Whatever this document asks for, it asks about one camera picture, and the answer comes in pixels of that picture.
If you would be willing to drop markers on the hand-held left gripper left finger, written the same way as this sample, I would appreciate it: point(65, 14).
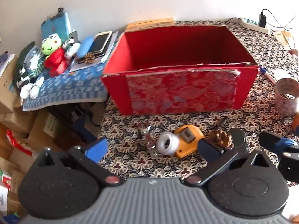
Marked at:
point(98, 148)

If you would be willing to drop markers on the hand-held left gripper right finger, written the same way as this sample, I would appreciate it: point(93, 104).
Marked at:
point(206, 148)

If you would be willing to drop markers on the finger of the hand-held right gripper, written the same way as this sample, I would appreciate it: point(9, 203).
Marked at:
point(286, 142)

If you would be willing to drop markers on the large brown pine cone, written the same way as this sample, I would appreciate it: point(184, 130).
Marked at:
point(219, 137)

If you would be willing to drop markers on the orange tape measure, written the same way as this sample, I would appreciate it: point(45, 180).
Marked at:
point(193, 136)

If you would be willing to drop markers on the black round disc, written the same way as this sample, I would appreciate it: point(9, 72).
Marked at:
point(237, 136)

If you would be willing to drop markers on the white tape roll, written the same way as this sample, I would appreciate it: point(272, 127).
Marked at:
point(171, 148)

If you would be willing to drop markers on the metal spring clip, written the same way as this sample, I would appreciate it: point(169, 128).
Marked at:
point(149, 136)

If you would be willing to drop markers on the red cardboard box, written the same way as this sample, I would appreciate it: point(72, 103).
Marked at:
point(182, 93)

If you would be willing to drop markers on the orange egg shaped object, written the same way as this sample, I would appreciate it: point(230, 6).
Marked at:
point(296, 124)

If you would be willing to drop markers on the pink patterned cup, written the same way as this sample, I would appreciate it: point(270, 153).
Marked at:
point(283, 105)

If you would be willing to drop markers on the pile of cardboard boxes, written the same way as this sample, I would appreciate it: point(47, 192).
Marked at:
point(39, 126)

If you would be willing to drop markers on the blue patterned cloth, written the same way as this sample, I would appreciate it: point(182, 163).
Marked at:
point(70, 86)

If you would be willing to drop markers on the pink pen with blue cap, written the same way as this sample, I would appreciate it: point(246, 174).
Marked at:
point(262, 70)

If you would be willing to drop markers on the white paper sheet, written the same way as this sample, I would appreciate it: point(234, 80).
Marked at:
point(79, 68)

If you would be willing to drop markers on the small brown pine cone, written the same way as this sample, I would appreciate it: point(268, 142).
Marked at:
point(88, 58)

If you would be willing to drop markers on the small pink object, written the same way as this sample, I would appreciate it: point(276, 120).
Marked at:
point(294, 52)

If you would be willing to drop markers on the blue glasses case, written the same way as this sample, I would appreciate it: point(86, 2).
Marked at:
point(85, 46)

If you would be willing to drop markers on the panda plush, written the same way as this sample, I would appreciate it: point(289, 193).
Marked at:
point(71, 49)

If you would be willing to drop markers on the tan paper packet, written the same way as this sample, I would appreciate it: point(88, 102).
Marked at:
point(283, 37)

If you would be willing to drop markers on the white framed smartphone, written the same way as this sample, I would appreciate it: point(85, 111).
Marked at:
point(101, 40)

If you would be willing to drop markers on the brown cardboard box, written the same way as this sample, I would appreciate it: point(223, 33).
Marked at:
point(7, 86)

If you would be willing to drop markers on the green frog plush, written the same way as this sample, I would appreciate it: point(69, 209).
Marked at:
point(50, 45)

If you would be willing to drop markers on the small grey phone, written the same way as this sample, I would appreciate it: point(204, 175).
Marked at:
point(73, 36)

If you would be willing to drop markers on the dark green cloth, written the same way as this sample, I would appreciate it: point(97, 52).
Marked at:
point(25, 51)

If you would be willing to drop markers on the white power strip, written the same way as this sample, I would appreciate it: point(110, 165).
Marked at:
point(251, 24)

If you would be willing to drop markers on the black charger plug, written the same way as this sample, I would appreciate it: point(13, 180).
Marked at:
point(262, 21)

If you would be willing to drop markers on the stack of papers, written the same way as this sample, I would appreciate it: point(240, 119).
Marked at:
point(5, 61)

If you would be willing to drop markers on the blue tin box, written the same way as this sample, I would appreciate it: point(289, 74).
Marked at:
point(57, 25)

